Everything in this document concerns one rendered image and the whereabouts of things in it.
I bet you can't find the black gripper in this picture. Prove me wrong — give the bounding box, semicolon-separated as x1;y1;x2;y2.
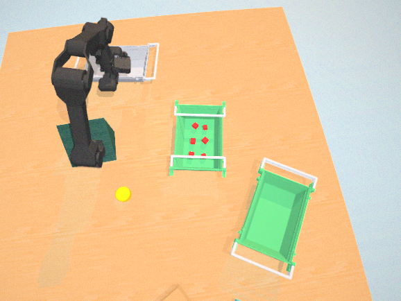
96;46;122;92

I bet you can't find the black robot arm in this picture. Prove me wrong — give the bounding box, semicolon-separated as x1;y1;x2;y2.
51;17;131;168

